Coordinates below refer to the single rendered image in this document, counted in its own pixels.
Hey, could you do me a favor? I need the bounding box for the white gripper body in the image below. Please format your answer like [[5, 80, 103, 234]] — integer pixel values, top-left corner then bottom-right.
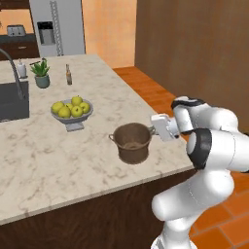
[[150, 113, 179, 143]]

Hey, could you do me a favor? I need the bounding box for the brown round pot basket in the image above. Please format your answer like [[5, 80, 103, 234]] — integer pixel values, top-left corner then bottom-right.
[[108, 122, 156, 165]]

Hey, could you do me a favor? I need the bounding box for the dark wood island cabinet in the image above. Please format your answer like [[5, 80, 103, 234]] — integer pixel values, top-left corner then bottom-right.
[[0, 167, 196, 249]]

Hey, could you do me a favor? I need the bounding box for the grey footed fruit bowl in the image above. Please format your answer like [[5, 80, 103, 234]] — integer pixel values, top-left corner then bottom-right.
[[50, 98, 95, 132]]

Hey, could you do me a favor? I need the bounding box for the brown glass bottle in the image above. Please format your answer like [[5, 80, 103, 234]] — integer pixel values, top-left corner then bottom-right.
[[65, 63, 73, 86]]

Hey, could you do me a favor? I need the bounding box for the green plant in grey pot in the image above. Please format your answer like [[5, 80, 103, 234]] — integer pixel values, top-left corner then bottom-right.
[[29, 57, 52, 89]]

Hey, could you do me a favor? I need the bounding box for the grey fridge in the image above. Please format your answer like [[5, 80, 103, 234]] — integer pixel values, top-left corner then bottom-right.
[[28, 0, 87, 58]]

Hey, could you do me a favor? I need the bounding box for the dark grey sink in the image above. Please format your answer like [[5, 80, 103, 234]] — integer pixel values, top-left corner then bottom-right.
[[0, 80, 30, 124]]

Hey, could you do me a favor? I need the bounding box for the white soap dispenser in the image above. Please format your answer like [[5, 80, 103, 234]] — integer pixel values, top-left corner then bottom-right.
[[17, 58, 28, 80]]

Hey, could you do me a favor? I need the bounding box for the dark grey curved tap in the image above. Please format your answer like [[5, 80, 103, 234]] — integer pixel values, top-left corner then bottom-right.
[[0, 48, 27, 101]]

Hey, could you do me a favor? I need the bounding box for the dark wood cupboard run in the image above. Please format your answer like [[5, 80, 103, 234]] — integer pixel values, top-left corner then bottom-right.
[[0, 33, 41, 62]]

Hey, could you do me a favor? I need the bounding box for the silver toaster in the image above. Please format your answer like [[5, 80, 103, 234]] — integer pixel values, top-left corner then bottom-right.
[[6, 24, 27, 38]]

